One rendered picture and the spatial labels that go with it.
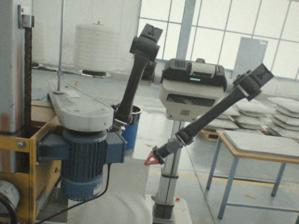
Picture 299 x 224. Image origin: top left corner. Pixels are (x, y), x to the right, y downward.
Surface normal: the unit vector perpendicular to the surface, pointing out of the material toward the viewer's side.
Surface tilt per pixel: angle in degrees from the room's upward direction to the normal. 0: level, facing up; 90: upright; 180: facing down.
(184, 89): 40
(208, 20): 90
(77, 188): 91
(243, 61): 90
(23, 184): 90
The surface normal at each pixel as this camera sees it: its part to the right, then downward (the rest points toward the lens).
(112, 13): 0.02, 0.29
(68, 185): -0.37, 0.24
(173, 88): 0.12, -0.54
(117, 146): 0.42, 0.32
